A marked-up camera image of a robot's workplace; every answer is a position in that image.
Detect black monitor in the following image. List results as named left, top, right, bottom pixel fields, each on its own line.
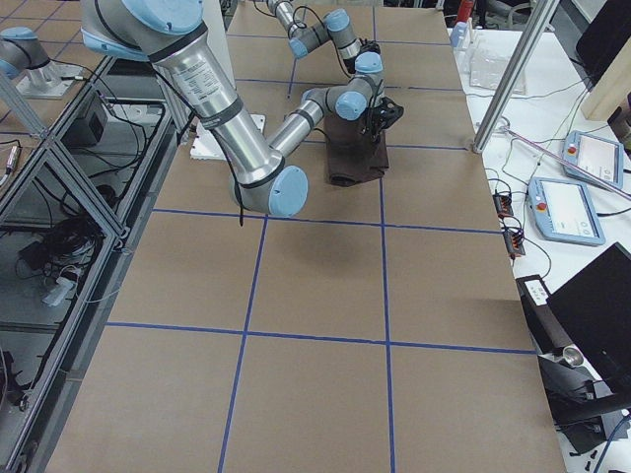
left=576, top=0, right=630, bottom=82

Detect red cylinder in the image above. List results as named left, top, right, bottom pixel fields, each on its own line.
left=456, top=0, right=475, bottom=23

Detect far teach pendant tablet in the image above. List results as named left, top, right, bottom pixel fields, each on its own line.
left=563, top=130, right=626, bottom=189

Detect reacher stick white claw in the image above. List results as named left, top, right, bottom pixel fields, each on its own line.
left=498, top=125, right=630, bottom=198

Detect black laptop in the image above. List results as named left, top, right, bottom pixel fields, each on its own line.
left=548, top=242, right=630, bottom=392

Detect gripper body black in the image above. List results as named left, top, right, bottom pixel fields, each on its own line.
left=344, top=41, right=381, bottom=74
left=362, top=98, right=387, bottom=141

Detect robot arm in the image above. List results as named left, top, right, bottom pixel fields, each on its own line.
left=265, top=0, right=381, bottom=74
left=81, top=1, right=385, bottom=217

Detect teach pendant tablet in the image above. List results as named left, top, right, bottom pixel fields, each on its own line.
left=527, top=177, right=605, bottom=246
left=563, top=130, right=626, bottom=189

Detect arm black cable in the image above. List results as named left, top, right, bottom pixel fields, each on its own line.
left=152, top=68, right=247, bottom=229

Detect brown t-shirt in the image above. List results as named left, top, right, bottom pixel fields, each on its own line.
left=324, top=114, right=389, bottom=187

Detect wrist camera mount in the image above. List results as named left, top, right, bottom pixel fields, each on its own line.
left=377, top=97, right=404, bottom=131

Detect aluminium frame post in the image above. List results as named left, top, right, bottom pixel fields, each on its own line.
left=472, top=0, right=560, bottom=154

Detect clear plastic bag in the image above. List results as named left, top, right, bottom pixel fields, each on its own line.
left=461, top=46, right=510, bottom=91

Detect metal cup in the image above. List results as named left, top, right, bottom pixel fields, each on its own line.
left=558, top=346, right=585, bottom=369

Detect near teach pendant tablet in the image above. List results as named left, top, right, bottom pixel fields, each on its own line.
left=527, top=177, right=605, bottom=246

